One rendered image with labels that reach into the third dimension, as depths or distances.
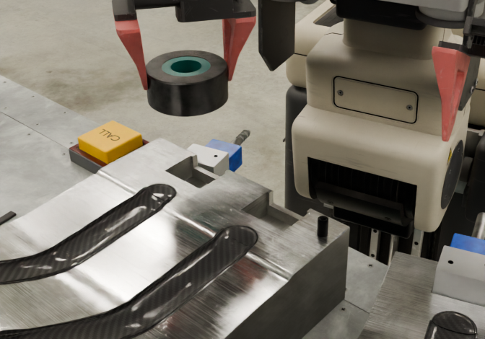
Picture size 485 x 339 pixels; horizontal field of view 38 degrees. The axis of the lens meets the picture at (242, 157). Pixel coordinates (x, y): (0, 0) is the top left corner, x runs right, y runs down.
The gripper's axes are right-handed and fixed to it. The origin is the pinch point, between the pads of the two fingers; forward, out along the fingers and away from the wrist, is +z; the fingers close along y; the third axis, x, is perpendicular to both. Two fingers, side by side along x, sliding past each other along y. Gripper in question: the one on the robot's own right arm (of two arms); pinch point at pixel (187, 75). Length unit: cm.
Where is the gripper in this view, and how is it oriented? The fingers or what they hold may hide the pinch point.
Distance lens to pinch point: 68.4
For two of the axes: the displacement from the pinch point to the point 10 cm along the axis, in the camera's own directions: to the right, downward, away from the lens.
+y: 9.8, -1.3, 1.8
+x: -2.2, -5.0, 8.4
